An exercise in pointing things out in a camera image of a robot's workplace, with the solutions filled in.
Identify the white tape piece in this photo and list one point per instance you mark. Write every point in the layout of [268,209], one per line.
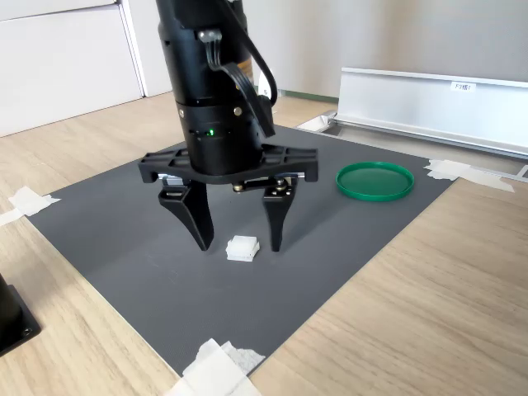
[214,371]
[29,201]
[447,170]

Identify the grey desk partition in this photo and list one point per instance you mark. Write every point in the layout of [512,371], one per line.
[371,33]

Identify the dark grey mat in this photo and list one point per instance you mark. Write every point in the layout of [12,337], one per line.
[330,247]

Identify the small white plastic terminal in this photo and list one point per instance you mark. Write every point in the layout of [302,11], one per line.
[242,248]

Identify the round green lid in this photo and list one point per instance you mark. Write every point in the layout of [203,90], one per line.
[373,181]

